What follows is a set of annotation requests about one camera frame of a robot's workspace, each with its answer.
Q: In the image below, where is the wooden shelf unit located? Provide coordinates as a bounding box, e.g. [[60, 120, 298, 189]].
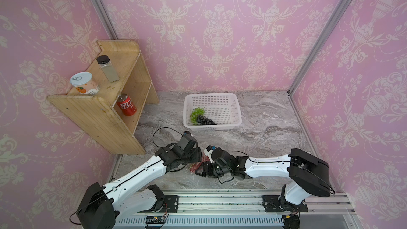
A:
[[47, 40, 159, 155]]

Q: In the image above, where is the red cola can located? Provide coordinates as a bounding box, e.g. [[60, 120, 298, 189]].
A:
[[116, 93, 137, 117]]

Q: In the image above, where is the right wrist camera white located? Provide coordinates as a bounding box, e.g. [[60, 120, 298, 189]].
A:
[[204, 145, 216, 164]]

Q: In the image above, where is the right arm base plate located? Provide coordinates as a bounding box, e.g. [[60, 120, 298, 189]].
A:
[[261, 195, 308, 214]]

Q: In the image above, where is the clear bottle black cap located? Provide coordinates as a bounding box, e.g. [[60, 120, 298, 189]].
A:
[[96, 55, 120, 83]]

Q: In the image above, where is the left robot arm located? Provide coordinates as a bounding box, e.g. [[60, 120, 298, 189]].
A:
[[74, 131, 202, 229]]

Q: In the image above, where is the red grape bunch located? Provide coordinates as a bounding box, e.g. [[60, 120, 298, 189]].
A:
[[189, 162, 202, 173]]

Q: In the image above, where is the black grape bunch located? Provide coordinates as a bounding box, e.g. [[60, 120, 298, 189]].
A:
[[197, 115, 216, 126]]

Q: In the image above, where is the green grape bunch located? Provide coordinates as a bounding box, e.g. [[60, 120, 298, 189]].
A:
[[190, 107, 205, 125]]

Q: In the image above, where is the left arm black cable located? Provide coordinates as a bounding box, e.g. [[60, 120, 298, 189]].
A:
[[152, 127, 185, 148]]

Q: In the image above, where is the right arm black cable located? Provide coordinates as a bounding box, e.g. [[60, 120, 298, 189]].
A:
[[222, 150, 336, 195]]

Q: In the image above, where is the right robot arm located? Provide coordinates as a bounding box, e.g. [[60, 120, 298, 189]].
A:
[[195, 146, 336, 213]]

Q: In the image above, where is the aluminium rail frame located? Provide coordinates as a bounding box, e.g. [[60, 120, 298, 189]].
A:
[[112, 189, 362, 229]]

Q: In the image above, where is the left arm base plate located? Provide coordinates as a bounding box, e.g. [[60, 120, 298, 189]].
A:
[[148, 195, 179, 213]]

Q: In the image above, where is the white plastic basket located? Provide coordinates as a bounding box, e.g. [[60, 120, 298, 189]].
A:
[[183, 93, 242, 131]]

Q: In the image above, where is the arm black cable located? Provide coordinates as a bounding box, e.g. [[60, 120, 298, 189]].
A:
[[152, 127, 185, 148], [222, 150, 336, 195]]

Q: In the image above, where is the white orange printed can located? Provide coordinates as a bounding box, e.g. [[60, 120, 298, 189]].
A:
[[70, 72, 100, 95]]

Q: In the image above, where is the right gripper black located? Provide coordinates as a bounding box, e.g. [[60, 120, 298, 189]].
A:
[[193, 162, 233, 179]]

